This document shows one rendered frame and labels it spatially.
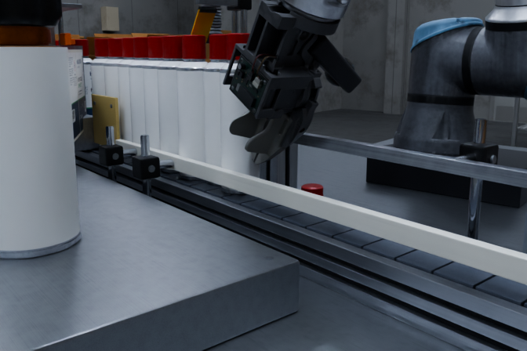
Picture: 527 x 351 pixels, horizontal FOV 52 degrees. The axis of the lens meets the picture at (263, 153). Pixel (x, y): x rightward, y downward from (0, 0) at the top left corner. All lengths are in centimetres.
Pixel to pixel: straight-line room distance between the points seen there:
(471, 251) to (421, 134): 53
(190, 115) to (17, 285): 37
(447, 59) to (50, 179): 68
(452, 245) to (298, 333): 15
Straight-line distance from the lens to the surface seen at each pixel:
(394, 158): 58
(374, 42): 970
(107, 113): 98
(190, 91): 76
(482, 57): 95
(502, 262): 45
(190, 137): 77
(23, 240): 53
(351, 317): 51
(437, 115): 98
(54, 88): 52
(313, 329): 49
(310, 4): 55
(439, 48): 98
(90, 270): 49
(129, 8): 1138
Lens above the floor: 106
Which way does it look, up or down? 11 degrees down
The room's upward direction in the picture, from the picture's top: straight up
